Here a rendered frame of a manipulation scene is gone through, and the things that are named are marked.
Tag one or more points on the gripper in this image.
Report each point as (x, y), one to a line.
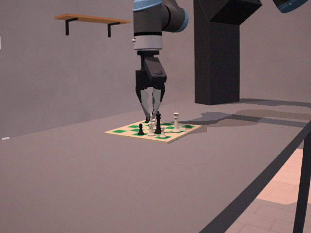
(143, 82)

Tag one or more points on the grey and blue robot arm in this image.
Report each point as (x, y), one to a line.
(151, 17)

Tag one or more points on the green and cream chessboard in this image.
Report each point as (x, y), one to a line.
(132, 130)

